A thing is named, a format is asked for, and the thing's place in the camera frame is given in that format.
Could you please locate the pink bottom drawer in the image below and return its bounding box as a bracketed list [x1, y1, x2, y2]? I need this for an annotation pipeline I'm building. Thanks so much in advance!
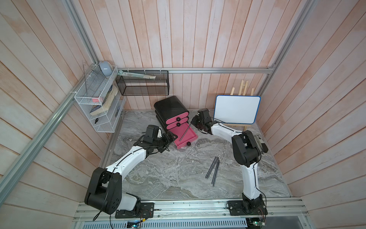
[170, 123, 198, 149]

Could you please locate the black stapler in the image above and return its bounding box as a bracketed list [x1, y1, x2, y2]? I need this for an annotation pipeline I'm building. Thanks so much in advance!
[254, 135, 268, 154]

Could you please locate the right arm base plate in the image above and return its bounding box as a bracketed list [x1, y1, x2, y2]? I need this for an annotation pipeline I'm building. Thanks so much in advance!
[227, 199, 268, 216]

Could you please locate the white board with blue frame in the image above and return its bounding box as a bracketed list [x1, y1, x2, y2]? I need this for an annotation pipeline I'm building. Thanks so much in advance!
[214, 95, 261, 125]

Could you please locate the wooden easel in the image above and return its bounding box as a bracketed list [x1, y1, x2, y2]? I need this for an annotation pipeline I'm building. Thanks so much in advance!
[228, 80, 254, 131]

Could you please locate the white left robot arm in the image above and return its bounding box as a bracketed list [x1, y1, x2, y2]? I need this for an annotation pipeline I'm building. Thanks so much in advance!
[84, 125, 178, 217]

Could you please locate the black wire mesh basket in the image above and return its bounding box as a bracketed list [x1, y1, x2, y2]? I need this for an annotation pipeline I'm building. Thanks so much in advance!
[116, 70, 170, 96]

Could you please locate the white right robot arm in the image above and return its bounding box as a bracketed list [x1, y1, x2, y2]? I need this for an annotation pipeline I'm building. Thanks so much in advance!
[191, 109, 264, 201]

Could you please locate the black pencil bundle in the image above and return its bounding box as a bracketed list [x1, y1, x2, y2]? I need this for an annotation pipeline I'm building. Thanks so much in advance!
[204, 155, 221, 187]

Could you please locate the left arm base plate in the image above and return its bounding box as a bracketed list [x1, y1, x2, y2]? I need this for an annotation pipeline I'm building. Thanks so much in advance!
[115, 202, 154, 219]

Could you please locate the white wire mesh shelf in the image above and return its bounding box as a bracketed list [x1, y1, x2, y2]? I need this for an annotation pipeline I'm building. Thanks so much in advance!
[74, 64, 126, 133]

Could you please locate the grey computer mouse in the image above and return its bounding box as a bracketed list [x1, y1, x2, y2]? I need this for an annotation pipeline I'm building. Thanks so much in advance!
[99, 61, 113, 77]

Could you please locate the black drawer cabinet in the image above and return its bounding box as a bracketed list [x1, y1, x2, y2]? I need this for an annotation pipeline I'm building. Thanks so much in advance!
[154, 96, 189, 131]

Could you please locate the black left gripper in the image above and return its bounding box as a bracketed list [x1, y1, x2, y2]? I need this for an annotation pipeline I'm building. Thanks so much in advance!
[152, 131, 178, 153]

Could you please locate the book on shelf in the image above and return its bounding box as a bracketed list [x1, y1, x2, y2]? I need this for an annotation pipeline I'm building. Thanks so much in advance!
[90, 85, 119, 116]

